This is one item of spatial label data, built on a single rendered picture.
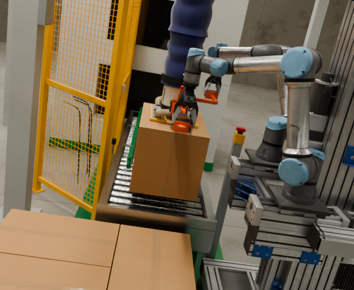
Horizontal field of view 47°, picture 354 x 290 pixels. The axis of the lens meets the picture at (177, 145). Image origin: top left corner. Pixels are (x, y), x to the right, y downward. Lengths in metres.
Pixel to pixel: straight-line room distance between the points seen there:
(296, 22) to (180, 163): 10.52
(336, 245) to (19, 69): 2.20
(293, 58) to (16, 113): 2.01
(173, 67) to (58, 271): 1.25
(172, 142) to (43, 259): 0.89
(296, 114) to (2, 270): 1.38
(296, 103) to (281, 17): 10.84
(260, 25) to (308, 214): 10.63
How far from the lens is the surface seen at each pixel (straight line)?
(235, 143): 2.80
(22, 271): 1.95
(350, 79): 1.93
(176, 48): 2.37
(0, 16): 12.66
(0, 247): 2.10
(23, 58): 2.92
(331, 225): 1.92
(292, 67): 1.60
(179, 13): 2.35
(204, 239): 2.44
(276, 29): 12.40
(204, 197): 2.70
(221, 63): 1.79
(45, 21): 2.84
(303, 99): 1.62
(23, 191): 3.21
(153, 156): 2.28
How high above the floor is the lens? 1.72
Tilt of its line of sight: 18 degrees down
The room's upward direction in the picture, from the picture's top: 11 degrees clockwise
